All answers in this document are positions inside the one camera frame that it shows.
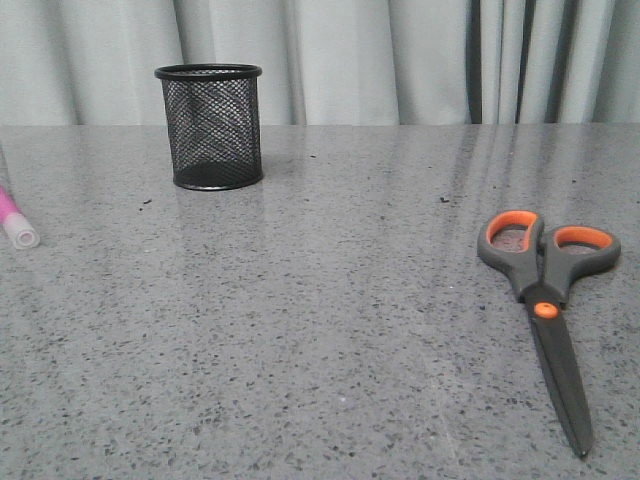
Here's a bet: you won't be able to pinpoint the grey orange scissors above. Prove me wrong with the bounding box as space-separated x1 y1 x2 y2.
477 210 621 458

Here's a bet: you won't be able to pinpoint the black mesh pen holder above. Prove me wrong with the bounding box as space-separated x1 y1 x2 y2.
154 64 263 191

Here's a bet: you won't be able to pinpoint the pink pen with clear cap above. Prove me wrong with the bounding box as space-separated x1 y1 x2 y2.
0 188 40 250

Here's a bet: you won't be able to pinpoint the grey curtain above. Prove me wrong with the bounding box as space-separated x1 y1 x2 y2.
1 1 639 125

